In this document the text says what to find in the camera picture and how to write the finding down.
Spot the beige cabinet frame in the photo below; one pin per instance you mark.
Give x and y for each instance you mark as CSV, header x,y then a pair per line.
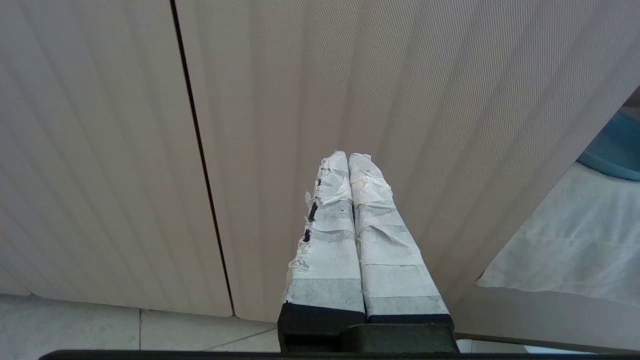
x,y
540,315

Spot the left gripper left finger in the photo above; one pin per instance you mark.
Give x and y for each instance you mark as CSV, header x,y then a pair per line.
x,y
327,260

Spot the blue plastic basin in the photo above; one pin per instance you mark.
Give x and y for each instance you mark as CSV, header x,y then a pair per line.
x,y
616,150

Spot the beige cabinet door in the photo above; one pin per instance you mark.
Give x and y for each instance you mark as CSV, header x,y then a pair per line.
x,y
100,155
400,100

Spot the white shelf liner sheet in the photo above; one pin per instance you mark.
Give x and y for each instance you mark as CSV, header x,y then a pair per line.
x,y
570,240

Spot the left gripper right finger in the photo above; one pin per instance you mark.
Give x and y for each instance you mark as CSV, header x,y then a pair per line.
x,y
395,270

